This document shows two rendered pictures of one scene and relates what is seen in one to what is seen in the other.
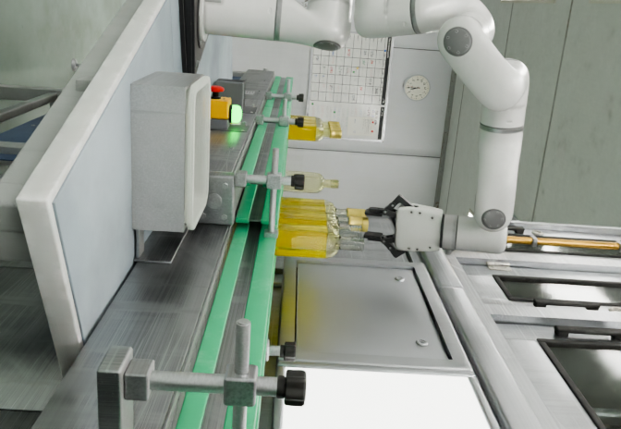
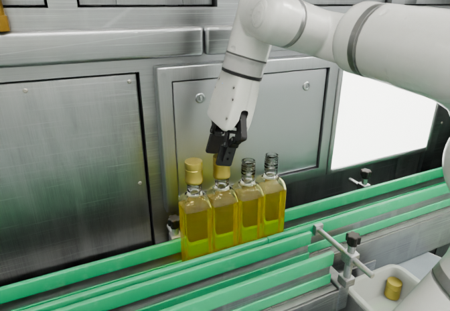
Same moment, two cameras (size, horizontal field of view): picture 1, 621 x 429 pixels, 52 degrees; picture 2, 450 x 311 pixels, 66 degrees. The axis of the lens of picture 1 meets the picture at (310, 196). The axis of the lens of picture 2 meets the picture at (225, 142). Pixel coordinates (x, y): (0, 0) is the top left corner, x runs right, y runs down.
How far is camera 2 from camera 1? 1.64 m
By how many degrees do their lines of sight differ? 98
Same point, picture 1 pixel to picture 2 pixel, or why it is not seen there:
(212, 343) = (427, 209)
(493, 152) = not seen: hidden behind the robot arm
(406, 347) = (311, 97)
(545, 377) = not seen: outside the picture
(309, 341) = (305, 161)
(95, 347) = (435, 245)
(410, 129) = not seen: outside the picture
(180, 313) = (420, 230)
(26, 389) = not seen: hidden behind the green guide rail
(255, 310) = (406, 202)
